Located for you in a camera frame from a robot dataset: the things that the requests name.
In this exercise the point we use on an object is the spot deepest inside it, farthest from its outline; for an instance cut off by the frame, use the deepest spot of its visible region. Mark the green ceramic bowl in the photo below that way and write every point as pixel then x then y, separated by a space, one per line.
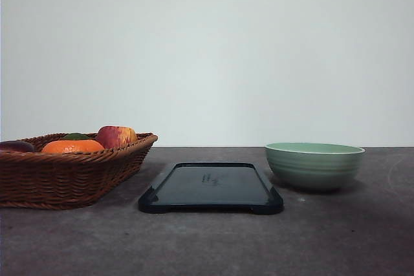
pixel 308 165

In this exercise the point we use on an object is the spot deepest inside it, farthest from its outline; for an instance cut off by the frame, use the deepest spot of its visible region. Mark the brown wicker basket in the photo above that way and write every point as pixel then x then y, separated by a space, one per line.
pixel 67 170

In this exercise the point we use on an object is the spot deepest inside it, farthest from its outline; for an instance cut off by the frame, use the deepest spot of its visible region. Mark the black rectangular tray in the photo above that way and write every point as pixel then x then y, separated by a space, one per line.
pixel 211 185

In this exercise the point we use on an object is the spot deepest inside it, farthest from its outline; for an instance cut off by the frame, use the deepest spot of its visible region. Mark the red yellow apple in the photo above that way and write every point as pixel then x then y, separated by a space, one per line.
pixel 117 136

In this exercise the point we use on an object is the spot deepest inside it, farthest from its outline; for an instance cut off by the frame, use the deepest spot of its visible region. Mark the green avocado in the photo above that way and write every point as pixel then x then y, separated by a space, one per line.
pixel 75 136

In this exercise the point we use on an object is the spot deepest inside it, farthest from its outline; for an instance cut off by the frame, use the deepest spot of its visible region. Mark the orange mandarin fruit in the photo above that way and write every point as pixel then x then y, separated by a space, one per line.
pixel 72 146

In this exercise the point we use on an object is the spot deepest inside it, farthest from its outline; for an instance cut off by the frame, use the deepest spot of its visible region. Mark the dark purple fruit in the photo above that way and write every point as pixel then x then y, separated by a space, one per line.
pixel 16 147

